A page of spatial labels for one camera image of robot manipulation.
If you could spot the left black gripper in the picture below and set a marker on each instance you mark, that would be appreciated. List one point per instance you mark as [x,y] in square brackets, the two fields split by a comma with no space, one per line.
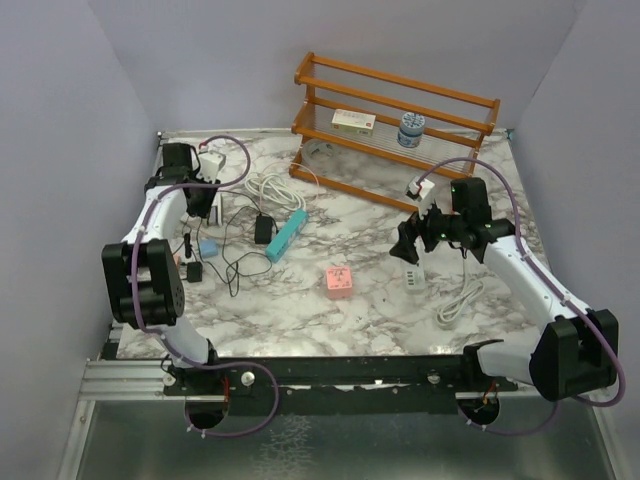
[201,208]

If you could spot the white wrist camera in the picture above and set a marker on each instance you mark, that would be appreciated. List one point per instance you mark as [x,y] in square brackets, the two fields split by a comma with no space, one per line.
[421,191]
[211,163]

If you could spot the aluminium rail frame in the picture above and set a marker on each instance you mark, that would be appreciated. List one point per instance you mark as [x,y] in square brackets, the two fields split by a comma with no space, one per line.
[122,380]

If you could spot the white cardboard box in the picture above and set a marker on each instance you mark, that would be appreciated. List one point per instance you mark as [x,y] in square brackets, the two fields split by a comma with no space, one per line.
[353,122]

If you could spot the pink cube socket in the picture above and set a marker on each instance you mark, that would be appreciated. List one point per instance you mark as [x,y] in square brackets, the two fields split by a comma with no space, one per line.
[339,282]

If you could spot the teal power strip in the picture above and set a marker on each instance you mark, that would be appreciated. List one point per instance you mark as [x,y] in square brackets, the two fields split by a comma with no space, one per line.
[286,236]

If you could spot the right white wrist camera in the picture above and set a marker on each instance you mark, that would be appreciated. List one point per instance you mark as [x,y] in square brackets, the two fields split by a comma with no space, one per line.
[421,191]

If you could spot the clear tape roll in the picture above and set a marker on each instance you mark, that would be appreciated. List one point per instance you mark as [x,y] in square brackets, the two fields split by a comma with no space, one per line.
[315,146]

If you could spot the blue lidded jar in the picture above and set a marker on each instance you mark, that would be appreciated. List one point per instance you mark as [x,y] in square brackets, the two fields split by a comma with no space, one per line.
[410,130]

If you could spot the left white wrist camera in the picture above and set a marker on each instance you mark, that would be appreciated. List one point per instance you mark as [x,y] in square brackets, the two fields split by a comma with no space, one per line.
[211,163]

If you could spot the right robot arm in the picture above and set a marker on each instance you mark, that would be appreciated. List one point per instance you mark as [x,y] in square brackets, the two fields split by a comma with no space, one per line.
[576,350]

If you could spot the light blue charger plug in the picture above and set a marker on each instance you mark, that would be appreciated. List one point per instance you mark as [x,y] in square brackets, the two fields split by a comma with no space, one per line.
[208,248]

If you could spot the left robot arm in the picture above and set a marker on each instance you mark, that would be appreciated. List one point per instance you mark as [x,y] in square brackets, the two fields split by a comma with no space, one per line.
[230,256]

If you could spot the white power strip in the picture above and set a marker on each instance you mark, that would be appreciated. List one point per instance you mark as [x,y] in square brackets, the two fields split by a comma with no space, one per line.
[414,276]

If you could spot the black power adapter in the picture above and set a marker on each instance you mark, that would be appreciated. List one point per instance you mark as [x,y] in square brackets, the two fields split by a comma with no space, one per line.
[264,229]

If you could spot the grey white stapler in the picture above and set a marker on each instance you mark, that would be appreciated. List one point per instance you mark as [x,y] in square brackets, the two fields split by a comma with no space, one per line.
[216,213]

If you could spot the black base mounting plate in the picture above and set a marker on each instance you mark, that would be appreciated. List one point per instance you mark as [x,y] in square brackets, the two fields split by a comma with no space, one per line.
[347,385]

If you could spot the orange wooden shelf rack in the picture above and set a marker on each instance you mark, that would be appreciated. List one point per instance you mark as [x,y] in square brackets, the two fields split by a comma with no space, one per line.
[447,153]

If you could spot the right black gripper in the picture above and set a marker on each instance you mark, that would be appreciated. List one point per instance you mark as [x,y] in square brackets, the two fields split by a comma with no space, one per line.
[410,230]

